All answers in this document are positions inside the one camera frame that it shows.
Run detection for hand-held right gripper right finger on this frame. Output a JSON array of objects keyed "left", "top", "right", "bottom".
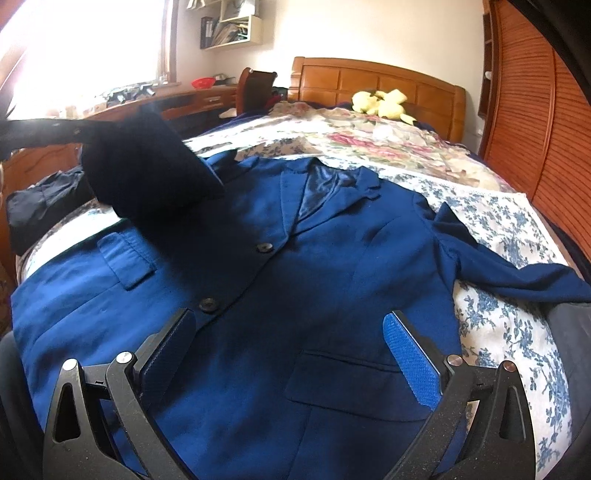
[{"left": 382, "top": 310, "right": 537, "bottom": 480}]

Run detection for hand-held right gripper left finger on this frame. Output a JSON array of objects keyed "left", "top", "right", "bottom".
[{"left": 41, "top": 308, "right": 199, "bottom": 480}]

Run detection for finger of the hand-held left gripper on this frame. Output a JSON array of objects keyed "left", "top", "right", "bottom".
[{"left": 0, "top": 119, "right": 91, "bottom": 160}]

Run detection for blue suit jacket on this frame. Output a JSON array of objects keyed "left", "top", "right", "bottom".
[{"left": 9, "top": 108, "right": 591, "bottom": 480}]

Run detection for black folded clothes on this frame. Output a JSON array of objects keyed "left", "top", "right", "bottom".
[{"left": 6, "top": 168, "right": 100, "bottom": 254}]

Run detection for window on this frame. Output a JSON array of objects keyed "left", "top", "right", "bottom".
[{"left": 0, "top": 0, "right": 178, "bottom": 107}]

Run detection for person's dark clothing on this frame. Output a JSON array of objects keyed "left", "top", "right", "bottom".
[{"left": 547, "top": 302, "right": 591, "bottom": 480}]

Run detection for wooden desk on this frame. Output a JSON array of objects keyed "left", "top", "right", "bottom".
[{"left": 83, "top": 85, "right": 238, "bottom": 123}]

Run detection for blue floral bedsheet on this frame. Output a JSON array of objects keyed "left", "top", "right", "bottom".
[{"left": 14, "top": 134, "right": 575, "bottom": 462}]

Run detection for wooden chair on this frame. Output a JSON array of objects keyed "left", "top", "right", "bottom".
[{"left": 236, "top": 67, "right": 278, "bottom": 114}]

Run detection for pink floral quilt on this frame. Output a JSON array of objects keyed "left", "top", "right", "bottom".
[{"left": 185, "top": 102, "right": 513, "bottom": 195}]

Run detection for yellow plush toy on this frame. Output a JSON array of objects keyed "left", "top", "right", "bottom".
[{"left": 352, "top": 89, "right": 416, "bottom": 125}]

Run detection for wooden louvred wardrobe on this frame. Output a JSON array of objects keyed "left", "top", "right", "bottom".
[{"left": 478, "top": 0, "right": 591, "bottom": 241}]

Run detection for wooden headboard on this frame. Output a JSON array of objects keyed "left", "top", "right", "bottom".
[{"left": 291, "top": 56, "right": 468, "bottom": 151}]

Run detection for white wall shelf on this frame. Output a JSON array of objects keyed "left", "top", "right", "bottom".
[{"left": 199, "top": 0, "right": 265, "bottom": 51}]

